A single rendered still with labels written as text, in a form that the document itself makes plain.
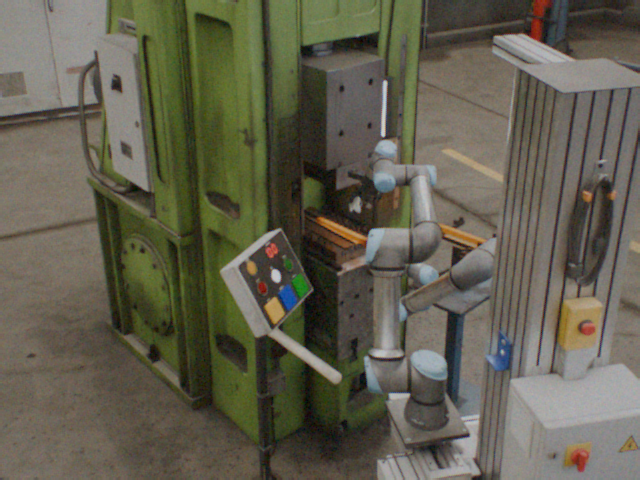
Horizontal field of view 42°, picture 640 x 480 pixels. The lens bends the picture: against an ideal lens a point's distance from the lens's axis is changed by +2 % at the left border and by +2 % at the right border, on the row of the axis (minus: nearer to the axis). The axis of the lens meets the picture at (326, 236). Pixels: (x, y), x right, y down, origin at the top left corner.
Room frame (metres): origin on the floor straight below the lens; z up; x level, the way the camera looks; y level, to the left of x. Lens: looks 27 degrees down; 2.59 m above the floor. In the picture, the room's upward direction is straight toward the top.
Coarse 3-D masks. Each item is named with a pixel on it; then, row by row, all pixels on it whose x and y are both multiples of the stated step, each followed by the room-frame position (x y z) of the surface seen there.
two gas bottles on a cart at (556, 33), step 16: (528, 0) 10.37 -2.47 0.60; (544, 0) 10.19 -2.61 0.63; (560, 0) 9.92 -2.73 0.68; (528, 16) 10.33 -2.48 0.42; (544, 16) 10.13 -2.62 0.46; (560, 16) 9.98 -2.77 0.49; (528, 32) 10.44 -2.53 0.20; (544, 32) 10.14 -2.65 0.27; (560, 32) 9.98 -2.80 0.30; (560, 48) 9.89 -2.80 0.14
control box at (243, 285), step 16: (272, 240) 2.75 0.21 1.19; (240, 256) 2.65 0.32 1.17; (256, 256) 2.64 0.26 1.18; (272, 256) 2.70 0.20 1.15; (288, 256) 2.77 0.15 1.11; (224, 272) 2.55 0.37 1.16; (240, 272) 2.53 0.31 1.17; (256, 272) 2.58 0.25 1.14; (288, 272) 2.72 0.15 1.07; (240, 288) 2.52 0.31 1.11; (256, 288) 2.54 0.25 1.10; (272, 288) 2.60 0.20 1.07; (240, 304) 2.52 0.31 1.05; (256, 304) 2.49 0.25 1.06; (256, 320) 2.49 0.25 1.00; (256, 336) 2.49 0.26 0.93
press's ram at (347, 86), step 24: (336, 48) 3.36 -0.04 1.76; (312, 72) 3.08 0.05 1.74; (336, 72) 3.04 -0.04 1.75; (360, 72) 3.12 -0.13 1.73; (312, 96) 3.08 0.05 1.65; (336, 96) 3.04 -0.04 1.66; (360, 96) 3.12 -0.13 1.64; (312, 120) 3.08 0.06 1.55; (336, 120) 3.04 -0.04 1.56; (360, 120) 3.12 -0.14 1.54; (312, 144) 3.08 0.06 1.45; (336, 144) 3.04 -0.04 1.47; (360, 144) 3.12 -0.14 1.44
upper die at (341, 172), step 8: (368, 160) 3.15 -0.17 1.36; (304, 168) 3.20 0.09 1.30; (312, 168) 3.16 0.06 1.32; (320, 168) 3.12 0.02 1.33; (336, 168) 3.04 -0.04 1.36; (344, 168) 3.07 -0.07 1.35; (352, 168) 3.10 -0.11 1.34; (360, 168) 3.12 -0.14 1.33; (312, 176) 3.16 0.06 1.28; (320, 176) 3.12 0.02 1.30; (328, 176) 3.08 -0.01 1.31; (336, 176) 3.04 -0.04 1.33; (344, 176) 3.07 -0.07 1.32; (328, 184) 3.08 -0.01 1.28; (336, 184) 3.04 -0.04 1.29; (344, 184) 3.07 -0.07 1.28
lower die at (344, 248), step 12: (324, 216) 3.38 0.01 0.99; (312, 228) 3.26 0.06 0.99; (324, 228) 3.26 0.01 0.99; (348, 228) 3.25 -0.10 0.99; (324, 240) 3.16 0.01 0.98; (336, 240) 3.14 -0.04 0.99; (348, 240) 3.13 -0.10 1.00; (336, 252) 3.05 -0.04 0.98; (348, 252) 3.09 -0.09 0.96; (360, 252) 3.13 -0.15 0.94
